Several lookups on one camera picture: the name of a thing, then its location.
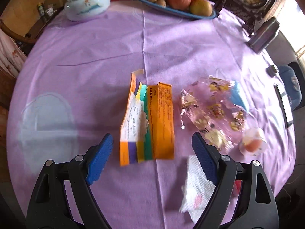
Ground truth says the black phone in wallet case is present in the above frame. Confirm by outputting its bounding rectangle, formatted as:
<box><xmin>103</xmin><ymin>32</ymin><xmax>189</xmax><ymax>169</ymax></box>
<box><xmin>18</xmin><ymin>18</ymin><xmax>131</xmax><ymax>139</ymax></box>
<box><xmin>274</xmin><ymin>85</ymin><xmax>293</xmax><ymax>129</ymax></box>

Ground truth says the floral pink curtain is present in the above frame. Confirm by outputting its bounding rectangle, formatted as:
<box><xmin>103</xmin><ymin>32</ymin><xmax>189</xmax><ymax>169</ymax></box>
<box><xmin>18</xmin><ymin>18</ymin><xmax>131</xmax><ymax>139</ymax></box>
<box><xmin>0</xmin><ymin>30</ymin><xmax>27</xmax><ymax>78</ymax></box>

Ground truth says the red jelly cup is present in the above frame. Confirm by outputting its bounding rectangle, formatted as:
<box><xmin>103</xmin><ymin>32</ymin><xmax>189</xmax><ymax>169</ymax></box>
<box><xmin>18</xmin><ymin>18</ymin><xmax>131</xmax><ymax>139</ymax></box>
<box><xmin>233</xmin><ymin>180</ymin><xmax>242</xmax><ymax>196</ymax></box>

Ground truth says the orange medicine box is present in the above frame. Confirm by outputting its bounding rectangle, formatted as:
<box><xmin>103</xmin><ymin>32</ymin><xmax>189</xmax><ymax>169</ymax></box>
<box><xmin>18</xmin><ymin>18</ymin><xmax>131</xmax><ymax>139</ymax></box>
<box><xmin>119</xmin><ymin>69</ymin><xmax>175</xmax><ymax>166</ymax></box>

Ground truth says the blue cushioned chair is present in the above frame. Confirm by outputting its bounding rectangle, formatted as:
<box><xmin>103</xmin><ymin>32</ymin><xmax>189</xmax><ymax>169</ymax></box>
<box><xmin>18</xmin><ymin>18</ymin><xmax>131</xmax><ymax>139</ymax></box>
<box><xmin>278</xmin><ymin>61</ymin><xmax>304</xmax><ymax>111</ymax></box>

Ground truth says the wooden chair left side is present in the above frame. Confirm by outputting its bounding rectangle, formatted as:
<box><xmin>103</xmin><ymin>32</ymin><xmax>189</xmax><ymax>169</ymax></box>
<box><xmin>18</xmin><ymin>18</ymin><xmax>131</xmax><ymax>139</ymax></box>
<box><xmin>1</xmin><ymin>19</ymin><xmax>49</xmax><ymax>56</ymax></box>

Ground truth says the round embroidered table screen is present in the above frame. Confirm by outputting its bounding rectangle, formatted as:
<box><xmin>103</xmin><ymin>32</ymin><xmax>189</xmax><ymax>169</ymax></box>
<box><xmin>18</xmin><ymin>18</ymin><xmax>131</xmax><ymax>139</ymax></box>
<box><xmin>214</xmin><ymin>0</ymin><xmax>275</xmax><ymax>35</ymax></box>

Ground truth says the purple tablecloth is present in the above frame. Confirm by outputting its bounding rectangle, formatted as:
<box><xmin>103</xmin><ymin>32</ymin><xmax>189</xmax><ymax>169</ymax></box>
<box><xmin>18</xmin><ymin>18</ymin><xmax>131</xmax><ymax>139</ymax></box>
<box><xmin>7</xmin><ymin>1</ymin><xmax>296</xmax><ymax>228</ymax></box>

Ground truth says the yellow pear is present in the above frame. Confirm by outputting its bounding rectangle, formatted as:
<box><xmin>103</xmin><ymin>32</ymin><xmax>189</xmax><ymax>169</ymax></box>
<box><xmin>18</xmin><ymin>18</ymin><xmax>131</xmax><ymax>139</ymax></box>
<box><xmin>189</xmin><ymin>0</ymin><xmax>213</xmax><ymax>17</ymax></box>

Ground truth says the orange fruit jelly cup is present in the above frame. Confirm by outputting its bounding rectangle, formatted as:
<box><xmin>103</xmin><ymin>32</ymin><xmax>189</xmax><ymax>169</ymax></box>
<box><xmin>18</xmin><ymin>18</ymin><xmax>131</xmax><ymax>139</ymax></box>
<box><xmin>239</xmin><ymin>128</ymin><xmax>268</xmax><ymax>156</ymax></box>

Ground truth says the white paper napkin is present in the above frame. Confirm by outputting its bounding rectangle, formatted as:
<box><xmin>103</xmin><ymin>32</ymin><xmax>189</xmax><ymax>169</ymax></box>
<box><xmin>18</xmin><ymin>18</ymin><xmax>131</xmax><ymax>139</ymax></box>
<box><xmin>179</xmin><ymin>155</ymin><xmax>216</xmax><ymax>223</ymax></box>

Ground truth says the white ceramic lidded jar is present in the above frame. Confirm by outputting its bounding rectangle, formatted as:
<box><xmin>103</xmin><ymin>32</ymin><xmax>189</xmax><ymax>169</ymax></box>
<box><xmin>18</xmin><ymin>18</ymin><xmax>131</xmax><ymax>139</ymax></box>
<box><xmin>64</xmin><ymin>0</ymin><xmax>111</xmax><ymax>22</ymax></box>

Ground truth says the blue fruit plate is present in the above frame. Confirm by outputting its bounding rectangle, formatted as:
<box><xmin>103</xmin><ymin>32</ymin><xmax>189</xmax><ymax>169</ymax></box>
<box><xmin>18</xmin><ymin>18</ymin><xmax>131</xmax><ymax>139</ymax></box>
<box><xmin>139</xmin><ymin>0</ymin><xmax>217</xmax><ymax>20</ymax></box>

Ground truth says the stainless steel bottle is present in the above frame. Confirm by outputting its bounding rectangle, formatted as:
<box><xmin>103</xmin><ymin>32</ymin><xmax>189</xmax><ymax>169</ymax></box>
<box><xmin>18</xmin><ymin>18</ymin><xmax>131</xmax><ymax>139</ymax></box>
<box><xmin>247</xmin><ymin>17</ymin><xmax>280</xmax><ymax>54</ymax></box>

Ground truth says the clear patterned plastic bag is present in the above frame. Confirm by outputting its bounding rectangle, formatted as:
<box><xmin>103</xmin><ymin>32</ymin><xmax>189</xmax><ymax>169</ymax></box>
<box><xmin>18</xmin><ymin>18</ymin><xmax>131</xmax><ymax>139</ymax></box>
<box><xmin>180</xmin><ymin>76</ymin><xmax>248</xmax><ymax>152</ymax></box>

